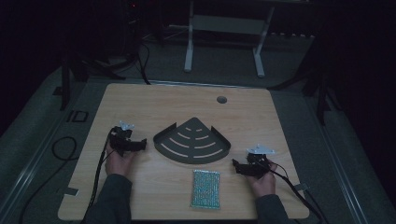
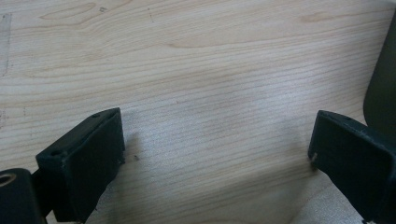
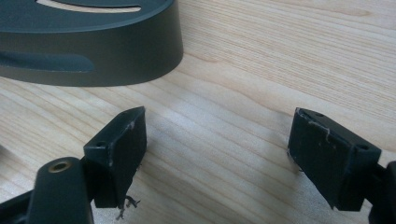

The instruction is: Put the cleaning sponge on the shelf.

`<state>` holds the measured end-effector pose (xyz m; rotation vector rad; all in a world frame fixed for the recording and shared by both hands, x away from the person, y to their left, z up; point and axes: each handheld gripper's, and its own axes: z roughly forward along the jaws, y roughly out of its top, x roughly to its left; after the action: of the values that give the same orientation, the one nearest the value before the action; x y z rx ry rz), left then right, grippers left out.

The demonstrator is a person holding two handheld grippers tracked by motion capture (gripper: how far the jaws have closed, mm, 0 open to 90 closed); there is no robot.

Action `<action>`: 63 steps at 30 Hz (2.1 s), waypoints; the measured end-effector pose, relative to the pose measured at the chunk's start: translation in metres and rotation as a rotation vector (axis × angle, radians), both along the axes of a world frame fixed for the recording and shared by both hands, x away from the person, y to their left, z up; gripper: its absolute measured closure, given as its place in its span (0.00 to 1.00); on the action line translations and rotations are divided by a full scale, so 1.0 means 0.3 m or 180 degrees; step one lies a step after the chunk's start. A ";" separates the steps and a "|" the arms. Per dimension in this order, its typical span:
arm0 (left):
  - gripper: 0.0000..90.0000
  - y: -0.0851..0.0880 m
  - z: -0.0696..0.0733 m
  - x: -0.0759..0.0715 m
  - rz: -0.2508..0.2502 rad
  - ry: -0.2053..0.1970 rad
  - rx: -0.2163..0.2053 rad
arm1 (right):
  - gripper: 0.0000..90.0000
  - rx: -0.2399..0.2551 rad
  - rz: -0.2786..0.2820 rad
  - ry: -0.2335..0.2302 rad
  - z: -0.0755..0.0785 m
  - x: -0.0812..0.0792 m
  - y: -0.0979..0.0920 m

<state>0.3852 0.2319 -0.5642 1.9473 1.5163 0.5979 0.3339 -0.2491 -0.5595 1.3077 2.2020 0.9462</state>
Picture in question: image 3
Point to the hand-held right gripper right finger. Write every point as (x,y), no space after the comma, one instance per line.
(330,161)

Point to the dark grey round slotted base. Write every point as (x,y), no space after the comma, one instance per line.
(93,53)

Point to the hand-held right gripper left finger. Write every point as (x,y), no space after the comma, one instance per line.
(121,161)

